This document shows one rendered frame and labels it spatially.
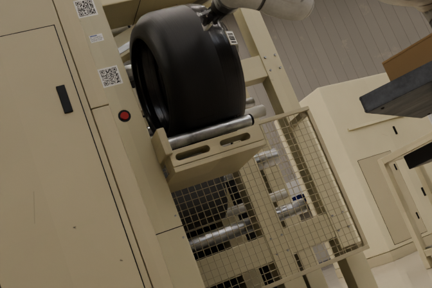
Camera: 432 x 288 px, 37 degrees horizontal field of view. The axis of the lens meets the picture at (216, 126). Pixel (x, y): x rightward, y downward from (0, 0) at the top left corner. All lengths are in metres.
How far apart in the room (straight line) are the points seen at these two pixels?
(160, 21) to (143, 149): 0.46
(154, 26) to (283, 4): 0.57
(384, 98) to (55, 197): 0.79
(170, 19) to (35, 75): 0.82
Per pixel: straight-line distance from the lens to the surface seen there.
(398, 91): 1.47
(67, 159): 1.62
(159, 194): 2.30
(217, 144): 2.30
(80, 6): 2.54
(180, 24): 2.37
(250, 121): 2.39
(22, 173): 1.61
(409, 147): 4.47
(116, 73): 2.43
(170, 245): 2.28
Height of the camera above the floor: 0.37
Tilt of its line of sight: 13 degrees up
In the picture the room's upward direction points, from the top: 22 degrees counter-clockwise
